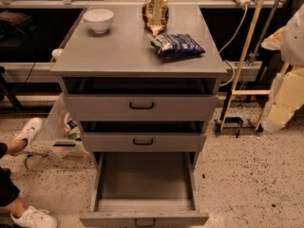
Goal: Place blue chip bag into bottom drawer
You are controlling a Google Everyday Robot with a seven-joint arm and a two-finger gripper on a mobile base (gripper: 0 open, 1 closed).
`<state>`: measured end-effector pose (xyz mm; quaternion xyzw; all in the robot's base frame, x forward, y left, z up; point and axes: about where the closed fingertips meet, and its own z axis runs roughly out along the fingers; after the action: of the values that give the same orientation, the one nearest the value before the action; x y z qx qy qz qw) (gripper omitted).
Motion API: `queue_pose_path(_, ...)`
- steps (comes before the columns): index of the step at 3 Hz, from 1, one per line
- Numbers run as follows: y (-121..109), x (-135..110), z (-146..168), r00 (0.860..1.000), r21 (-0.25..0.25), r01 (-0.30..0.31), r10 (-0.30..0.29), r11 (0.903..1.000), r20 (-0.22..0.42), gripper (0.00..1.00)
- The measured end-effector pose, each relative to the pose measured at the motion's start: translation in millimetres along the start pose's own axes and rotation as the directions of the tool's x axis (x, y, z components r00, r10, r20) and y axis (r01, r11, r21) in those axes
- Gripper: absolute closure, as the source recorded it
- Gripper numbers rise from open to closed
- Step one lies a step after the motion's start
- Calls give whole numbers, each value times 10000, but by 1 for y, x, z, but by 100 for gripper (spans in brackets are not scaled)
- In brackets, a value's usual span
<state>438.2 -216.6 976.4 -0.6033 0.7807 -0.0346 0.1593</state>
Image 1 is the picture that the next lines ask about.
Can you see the blue chip bag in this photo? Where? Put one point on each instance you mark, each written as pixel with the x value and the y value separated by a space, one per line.
pixel 174 46

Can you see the clear plastic storage bin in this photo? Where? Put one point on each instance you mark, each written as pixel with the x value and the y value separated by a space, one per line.
pixel 61 133

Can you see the white round knob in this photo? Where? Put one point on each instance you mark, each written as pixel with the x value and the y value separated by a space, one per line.
pixel 56 53

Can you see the grey top drawer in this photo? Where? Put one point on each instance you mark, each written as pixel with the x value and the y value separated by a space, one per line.
pixel 140 107

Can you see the grey drawer cabinet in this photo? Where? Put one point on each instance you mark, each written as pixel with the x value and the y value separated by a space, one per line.
pixel 123 62

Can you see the white sneaker lower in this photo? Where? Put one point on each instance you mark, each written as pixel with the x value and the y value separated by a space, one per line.
pixel 34 218

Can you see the white sneaker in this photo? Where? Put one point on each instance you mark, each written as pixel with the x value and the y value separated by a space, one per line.
pixel 26 136
pixel 34 218

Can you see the grey middle drawer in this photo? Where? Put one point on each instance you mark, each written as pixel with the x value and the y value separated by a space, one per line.
pixel 143 142

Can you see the white ceramic bowl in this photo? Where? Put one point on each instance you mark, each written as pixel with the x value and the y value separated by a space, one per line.
pixel 99 20

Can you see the brown and gold chip bag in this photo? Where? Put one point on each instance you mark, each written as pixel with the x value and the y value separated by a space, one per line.
pixel 155 14

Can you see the grey open bottom drawer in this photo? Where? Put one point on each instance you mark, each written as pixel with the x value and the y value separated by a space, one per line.
pixel 144 190

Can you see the black trouser leg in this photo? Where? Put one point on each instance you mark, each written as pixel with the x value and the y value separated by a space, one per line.
pixel 8 191

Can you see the wooden easel frame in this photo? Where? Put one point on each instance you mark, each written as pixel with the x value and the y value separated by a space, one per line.
pixel 224 119

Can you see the white sneaker upper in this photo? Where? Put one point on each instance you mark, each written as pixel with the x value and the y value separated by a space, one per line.
pixel 26 136

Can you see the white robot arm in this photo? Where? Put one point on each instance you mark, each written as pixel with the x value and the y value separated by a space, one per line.
pixel 287 90

